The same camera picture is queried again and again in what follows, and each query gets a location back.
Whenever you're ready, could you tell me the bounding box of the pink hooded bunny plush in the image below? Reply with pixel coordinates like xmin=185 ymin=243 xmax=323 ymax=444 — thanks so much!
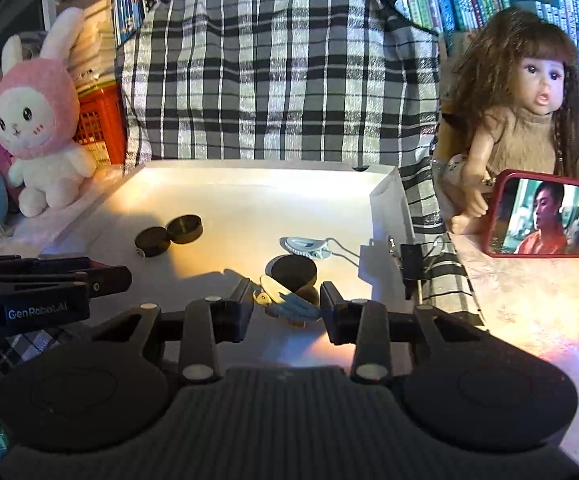
xmin=0 ymin=7 xmax=98 ymax=218

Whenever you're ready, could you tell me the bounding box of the black and white plaid cloth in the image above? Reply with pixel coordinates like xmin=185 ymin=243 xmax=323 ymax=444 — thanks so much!
xmin=0 ymin=0 xmax=485 ymax=466

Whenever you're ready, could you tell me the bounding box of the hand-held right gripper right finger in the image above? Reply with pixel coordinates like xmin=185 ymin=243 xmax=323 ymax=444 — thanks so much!
xmin=319 ymin=281 xmax=475 ymax=383

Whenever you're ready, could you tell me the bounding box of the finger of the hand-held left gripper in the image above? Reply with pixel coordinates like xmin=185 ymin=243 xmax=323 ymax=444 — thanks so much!
xmin=0 ymin=266 xmax=133 ymax=301
xmin=0 ymin=255 xmax=93 ymax=275

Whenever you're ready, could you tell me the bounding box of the black binder clip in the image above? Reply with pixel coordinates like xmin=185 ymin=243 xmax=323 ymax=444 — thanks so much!
xmin=387 ymin=235 xmax=450 ymax=301

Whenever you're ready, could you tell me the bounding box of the white shoe keychain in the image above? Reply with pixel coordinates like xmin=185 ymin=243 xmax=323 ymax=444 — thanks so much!
xmin=280 ymin=236 xmax=370 ymax=271

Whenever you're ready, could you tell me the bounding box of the white cardboard box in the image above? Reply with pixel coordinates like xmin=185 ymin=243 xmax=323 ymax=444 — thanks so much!
xmin=0 ymin=160 xmax=417 ymax=366

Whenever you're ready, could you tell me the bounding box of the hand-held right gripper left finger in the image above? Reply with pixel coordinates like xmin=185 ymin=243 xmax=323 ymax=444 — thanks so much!
xmin=92 ymin=277 xmax=255 ymax=383

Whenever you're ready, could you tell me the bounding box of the brown haired doll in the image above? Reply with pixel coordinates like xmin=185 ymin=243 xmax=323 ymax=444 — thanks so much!
xmin=432 ymin=7 xmax=579 ymax=236

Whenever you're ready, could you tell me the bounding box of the row of upright blue books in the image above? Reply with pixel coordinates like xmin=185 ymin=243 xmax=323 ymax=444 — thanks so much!
xmin=112 ymin=0 xmax=146 ymax=47

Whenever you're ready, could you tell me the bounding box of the stack of white books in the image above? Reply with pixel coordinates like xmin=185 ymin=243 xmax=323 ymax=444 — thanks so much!
xmin=50 ymin=0 xmax=145 ymax=96

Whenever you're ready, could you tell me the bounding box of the phone in red case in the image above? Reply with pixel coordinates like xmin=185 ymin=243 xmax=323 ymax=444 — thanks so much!
xmin=483 ymin=169 xmax=579 ymax=259

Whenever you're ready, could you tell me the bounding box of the red plastic crate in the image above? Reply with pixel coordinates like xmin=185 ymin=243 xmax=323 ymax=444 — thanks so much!
xmin=72 ymin=82 xmax=128 ymax=168

